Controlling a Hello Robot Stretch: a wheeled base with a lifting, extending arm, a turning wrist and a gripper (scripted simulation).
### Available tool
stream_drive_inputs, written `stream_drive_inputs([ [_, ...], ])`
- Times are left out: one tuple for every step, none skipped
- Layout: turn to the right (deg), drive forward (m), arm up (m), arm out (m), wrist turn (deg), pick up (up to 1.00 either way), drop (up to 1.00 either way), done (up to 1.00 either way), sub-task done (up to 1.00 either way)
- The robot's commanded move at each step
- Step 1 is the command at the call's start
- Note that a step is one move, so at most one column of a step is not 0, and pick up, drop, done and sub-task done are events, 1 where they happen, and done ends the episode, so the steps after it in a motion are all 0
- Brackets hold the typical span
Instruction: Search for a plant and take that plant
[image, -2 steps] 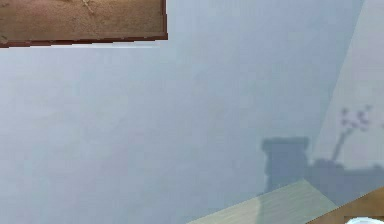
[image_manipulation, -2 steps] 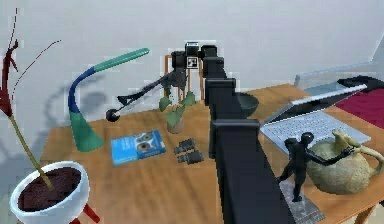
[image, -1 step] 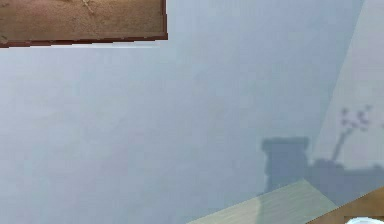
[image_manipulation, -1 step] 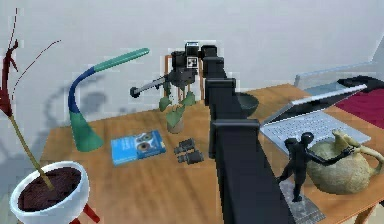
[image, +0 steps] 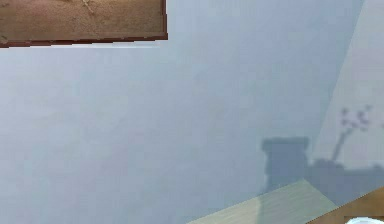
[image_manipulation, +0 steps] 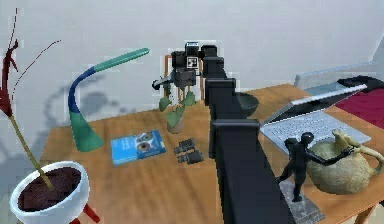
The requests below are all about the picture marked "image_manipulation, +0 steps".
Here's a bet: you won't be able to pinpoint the dark green bowl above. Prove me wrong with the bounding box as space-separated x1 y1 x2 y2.
235 92 260 119

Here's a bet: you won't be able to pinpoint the black pillow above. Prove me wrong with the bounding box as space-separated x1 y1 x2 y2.
336 75 384 95

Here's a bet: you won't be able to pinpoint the red plant in white pot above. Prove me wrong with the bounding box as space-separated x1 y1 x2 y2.
0 7 101 224

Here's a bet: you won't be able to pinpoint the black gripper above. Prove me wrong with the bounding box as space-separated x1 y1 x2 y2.
151 50 198 91

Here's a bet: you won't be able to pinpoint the green plant in small pot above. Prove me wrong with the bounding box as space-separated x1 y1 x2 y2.
158 83 197 135

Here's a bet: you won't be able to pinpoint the brown wooden table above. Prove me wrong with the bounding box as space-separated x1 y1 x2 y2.
39 82 384 224

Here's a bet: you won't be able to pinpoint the bed with red blanket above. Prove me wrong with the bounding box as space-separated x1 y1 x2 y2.
294 33 384 130

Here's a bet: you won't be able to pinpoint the blue book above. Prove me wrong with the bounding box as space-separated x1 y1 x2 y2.
110 129 167 167

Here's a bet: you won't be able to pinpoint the black figure statue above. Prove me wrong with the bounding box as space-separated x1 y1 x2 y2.
275 131 356 224

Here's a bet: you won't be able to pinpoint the teal and blue desk lamp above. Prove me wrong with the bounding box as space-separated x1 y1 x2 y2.
67 47 151 153

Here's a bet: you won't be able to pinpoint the silver open laptop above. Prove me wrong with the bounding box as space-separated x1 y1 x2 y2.
259 83 372 156

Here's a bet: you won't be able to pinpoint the black binoculars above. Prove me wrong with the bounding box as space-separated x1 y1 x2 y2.
173 137 205 166

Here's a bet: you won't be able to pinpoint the beige clay jug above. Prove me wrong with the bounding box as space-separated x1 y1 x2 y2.
306 128 384 196

